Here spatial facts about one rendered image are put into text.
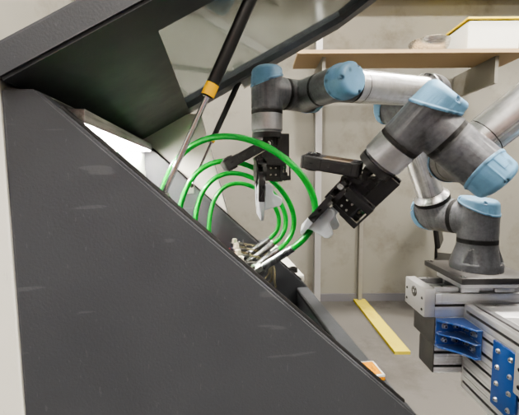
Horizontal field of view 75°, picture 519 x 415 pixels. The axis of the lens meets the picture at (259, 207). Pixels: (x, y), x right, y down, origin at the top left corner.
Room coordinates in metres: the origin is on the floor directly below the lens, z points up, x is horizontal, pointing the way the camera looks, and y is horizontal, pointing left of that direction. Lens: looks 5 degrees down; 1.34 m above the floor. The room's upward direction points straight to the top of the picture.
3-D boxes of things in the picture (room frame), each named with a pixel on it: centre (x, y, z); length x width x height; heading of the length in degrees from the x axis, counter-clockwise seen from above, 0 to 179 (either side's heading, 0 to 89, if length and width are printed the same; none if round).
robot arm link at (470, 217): (1.07, -0.69, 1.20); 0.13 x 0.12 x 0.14; 30
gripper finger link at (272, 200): (0.81, -0.03, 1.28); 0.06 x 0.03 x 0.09; 97
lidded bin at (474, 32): (3.03, -1.93, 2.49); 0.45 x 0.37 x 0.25; 90
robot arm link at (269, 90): (0.83, -0.02, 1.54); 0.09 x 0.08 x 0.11; 120
